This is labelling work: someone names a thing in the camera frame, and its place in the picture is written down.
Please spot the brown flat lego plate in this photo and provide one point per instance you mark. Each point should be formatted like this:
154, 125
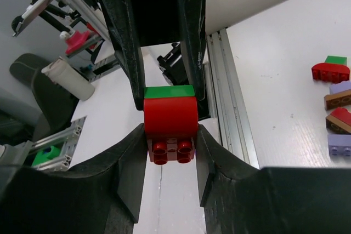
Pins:
336, 100

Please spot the red white clamp tool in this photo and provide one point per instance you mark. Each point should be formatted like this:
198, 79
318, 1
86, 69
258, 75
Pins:
74, 41

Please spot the red green half-round lego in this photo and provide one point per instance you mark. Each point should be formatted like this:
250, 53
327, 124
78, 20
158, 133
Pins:
171, 123

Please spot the red brown lego brick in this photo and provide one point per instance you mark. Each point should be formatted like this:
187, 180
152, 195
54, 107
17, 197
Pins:
338, 121

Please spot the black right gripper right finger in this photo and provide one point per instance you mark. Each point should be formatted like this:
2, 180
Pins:
239, 198

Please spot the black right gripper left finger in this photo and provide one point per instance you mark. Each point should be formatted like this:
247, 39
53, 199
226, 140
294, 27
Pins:
100, 195

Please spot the black compartment container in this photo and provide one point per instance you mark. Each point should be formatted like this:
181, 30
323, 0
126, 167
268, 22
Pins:
133, 24

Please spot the green block on frame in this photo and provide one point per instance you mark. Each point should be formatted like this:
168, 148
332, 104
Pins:
46, 155

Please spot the lavender lego brick front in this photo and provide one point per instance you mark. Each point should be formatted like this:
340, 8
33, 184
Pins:
339, 144

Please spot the aluminium right rail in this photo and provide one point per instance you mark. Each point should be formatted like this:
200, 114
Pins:
225, 94

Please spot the white grey cylinder bottle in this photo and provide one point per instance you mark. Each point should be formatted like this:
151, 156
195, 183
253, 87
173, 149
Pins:
61, 73

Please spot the lavender lego near plate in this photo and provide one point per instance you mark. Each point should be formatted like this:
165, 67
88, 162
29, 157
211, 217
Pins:
340, 87

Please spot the red curved lego with green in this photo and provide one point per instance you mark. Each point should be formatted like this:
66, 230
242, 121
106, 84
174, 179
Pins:
334, 69

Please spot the dark office chair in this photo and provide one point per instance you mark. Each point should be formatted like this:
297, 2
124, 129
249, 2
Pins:
57, 104

